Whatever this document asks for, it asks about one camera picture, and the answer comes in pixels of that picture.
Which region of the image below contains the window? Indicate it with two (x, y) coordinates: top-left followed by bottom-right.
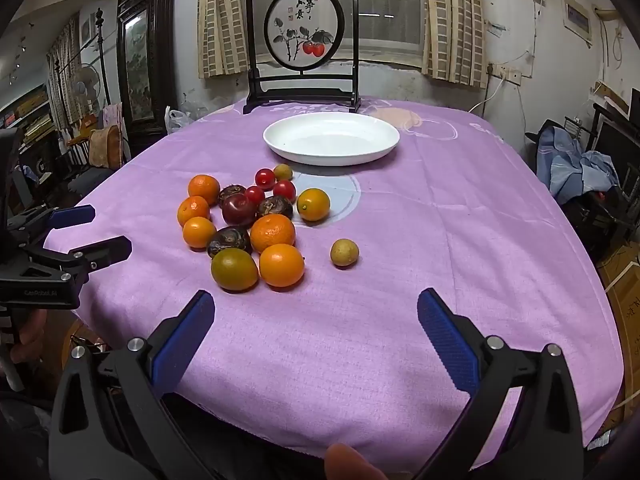
(250, 0), (426, 68)

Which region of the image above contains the person's left hand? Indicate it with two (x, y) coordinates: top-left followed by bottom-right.
(10, 307), (49, 367)

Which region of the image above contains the orange mandarin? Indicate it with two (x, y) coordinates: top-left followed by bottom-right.
(258, 243), (306, 288)
(249, 213), (297, 254)
(187, 174), (221, 206)
(177, 195), (211, 227)
(182, 216), (217, 250)

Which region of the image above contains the blue cloth pile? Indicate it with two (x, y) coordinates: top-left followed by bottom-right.
(537, 125), (621, 206)

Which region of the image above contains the wall shelf with books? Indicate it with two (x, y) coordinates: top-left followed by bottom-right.
(0, 85), (56, 151)

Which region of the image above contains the black coat stand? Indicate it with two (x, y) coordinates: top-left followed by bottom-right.
(94, 8), (114, 111)

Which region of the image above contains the white oval plate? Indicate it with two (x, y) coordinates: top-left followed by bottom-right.
(263, 112), (401, 166)

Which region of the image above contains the person's right hand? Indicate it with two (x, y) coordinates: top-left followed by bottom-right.
(324, 442), (388, 480)

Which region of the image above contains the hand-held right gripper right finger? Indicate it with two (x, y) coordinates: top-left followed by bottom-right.
(416, 287), (585, 480)

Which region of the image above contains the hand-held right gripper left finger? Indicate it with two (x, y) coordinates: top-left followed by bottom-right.
(48, 289), (216, 480)

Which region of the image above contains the green mandarin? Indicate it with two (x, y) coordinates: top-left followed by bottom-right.
(210, 248), (260, 292)

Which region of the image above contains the black framed decorative screen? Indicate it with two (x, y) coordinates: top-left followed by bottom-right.
(242, 0), (362, 115)

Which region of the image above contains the dark brown water chestnut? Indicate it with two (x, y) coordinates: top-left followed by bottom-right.
(217, 184), (247, 207)
(207, 226), (253, 259)
(257, 195), (294, 221)

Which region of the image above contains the wall power outlet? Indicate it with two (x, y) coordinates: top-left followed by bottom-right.
(487, 63), (522, 85)

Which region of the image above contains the framed wall picture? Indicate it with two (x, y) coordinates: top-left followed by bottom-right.
(562, 0), (594, 43)

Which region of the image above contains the patterned curtain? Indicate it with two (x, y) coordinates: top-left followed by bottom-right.
(47, 15), (83, 131)

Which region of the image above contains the white cable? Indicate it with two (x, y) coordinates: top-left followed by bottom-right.
(467, 76), (507, 113)

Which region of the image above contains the purple tablecloth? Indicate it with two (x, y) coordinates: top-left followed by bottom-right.
(44, 99), (623, 461)

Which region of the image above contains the dark red plum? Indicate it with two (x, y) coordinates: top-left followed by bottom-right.
(221, 193), (258, 227)

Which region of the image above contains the dark wooden cabinet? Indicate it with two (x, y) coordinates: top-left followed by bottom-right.
(116, 0), (178, 156)

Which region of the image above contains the beige checked curtain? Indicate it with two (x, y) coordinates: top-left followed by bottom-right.
(420, 0), (488, 90)
(197, 0), (252, 79)

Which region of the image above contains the white plastic bag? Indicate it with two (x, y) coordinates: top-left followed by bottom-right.
(165, 106), (193, 135)

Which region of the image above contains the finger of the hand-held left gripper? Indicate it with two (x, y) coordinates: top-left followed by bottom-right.
(6, 204), (97, 248)
(29, 236), (134, 287)

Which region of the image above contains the tan chair cushion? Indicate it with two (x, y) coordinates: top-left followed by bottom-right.
(89, 125), (123, 168)

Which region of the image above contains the yellow-orange citrus fruit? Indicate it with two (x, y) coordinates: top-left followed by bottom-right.
(296, 188), (331, 222)

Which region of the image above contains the electric standing fan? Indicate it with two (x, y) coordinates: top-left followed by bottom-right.
(70, 63), (103, 116)

